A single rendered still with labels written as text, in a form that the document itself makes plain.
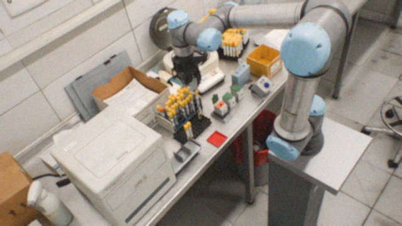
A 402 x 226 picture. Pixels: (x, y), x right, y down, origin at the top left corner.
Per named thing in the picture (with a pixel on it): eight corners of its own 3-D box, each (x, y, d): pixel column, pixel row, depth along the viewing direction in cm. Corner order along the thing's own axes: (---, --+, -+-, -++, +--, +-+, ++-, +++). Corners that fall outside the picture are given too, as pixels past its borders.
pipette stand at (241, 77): (241, 93, 167) (240, 78, 159) (229, 88, 170) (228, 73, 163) (252, 81, 171) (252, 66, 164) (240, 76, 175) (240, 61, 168)
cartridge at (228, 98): (230, 110, 160) (229, 100, 155) (222, 106, 162) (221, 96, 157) (235, 105, 162) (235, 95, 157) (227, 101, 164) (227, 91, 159)
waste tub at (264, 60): (267, 81, 170) (267, 66, 163) (245, 71, 177) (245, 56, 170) (282, 68, 176) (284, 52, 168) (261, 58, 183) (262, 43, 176)
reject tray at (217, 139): (218, 147, 146) (218, 147, 145) (206, 140, 149) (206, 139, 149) (227, 137, 149) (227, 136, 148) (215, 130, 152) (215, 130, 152)
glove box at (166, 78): (175, 107, 166) (171, 93, 159) (143, 89, 178) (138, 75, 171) (192, 93, 171) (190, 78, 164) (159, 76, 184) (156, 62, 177)
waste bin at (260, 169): (262, 204, 220) (262, 164, 188) (218, 175, 239) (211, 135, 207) (293, 164, 237) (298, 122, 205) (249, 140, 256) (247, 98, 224)
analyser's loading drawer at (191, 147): (168, 183, 134) (165, 176, 131) (157, 174, 138) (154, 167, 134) (201, 149, 144) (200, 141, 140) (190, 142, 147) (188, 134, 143)
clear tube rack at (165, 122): (174, 134, 154) (171, 123, 149) (159, 124, 159) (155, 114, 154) (203, 107, 164) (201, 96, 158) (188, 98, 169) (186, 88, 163)
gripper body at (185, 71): (173, 80, 134) (167, 55, 125) (187, 68, 138) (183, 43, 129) (187, 87, 130) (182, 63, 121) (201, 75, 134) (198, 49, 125)
